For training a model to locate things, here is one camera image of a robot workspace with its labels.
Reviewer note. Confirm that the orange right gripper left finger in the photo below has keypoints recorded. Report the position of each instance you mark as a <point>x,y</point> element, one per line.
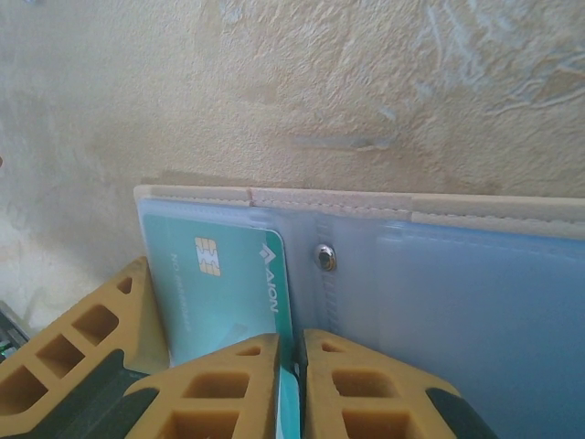
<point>228,402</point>

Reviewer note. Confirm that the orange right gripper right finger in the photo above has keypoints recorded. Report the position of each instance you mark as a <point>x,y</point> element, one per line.
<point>329,402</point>

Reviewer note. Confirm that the teal AION chip card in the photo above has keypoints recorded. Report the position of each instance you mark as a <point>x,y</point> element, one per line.
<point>228,297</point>

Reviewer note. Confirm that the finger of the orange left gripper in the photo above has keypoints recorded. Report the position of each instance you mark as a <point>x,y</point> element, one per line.
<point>73,356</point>

